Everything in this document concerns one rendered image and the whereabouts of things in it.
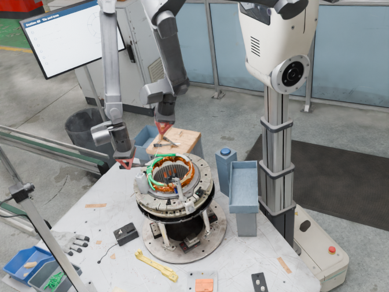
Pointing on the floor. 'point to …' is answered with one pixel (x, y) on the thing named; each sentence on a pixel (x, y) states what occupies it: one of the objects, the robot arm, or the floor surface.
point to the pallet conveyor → (24, 223)
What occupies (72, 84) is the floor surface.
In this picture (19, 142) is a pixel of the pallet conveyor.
